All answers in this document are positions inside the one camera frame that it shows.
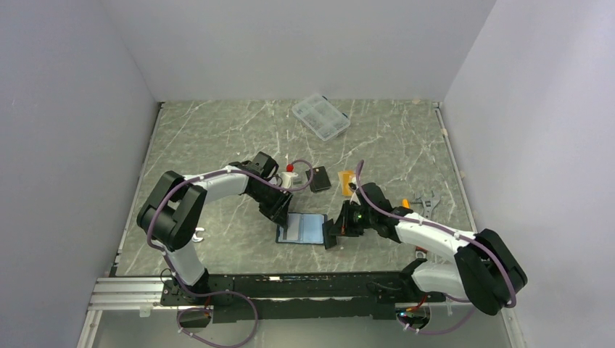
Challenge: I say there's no black card stack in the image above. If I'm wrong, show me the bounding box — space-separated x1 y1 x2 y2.
306 166 331 193

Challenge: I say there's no blue leather card holder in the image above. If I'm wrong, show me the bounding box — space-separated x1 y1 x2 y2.
276 212 327 245

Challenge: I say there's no aluminium rail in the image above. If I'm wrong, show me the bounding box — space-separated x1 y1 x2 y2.
87 273 513 313

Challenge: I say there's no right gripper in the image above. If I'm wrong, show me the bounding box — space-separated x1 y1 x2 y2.
329 199 376 236

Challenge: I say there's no silver credit card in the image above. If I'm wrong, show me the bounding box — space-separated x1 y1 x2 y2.
281 214 301 242

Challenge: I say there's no orange card stack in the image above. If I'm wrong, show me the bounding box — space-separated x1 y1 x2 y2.
338 170 355 196

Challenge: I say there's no silver wrench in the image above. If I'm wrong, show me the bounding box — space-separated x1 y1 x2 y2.
191 227 205 243

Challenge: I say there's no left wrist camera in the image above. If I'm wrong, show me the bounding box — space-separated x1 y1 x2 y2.
276 164 302 189

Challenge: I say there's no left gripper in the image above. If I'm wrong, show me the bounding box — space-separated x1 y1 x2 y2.
248 183 294 229

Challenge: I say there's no black base frame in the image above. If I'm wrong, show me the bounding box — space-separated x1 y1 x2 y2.
160 271 445 323

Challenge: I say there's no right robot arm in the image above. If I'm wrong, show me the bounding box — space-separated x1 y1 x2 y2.
323 183 528 315

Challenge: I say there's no adjustable wrench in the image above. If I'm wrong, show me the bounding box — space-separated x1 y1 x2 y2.
413 191 441 218

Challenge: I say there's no clear plastic organizer box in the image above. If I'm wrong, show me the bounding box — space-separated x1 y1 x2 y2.
292 94 350 141

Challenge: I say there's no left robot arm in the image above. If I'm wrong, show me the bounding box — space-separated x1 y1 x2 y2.
136 152 292 305

